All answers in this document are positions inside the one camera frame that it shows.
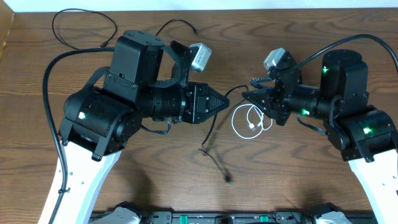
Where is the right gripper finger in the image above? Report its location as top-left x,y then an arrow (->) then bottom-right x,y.
242,88 -> 275,119
250,77 -> 272,89

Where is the black USB cable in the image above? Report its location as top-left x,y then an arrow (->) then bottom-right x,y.
52,8 -> 199,50
198,85 -> 249,184

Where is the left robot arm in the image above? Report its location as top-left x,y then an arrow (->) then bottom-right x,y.
39,30 -> 229,223

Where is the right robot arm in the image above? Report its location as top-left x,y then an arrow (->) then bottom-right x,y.
243,49 -> 397,223

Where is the white USB cable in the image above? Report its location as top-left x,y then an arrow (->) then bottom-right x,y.
231,103 -> 274,140

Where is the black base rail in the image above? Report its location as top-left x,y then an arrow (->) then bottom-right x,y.
88,212 -> 378,224

